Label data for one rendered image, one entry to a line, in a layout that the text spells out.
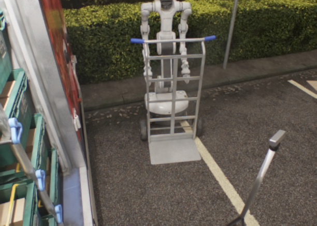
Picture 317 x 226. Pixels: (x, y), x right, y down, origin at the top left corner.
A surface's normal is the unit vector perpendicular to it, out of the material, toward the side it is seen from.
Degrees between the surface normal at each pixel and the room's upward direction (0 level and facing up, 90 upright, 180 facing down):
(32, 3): 90
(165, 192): 0
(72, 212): 0
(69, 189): 0
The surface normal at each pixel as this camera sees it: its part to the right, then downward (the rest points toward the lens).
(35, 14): 0.33, 0.55
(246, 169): 0.00, -0.81
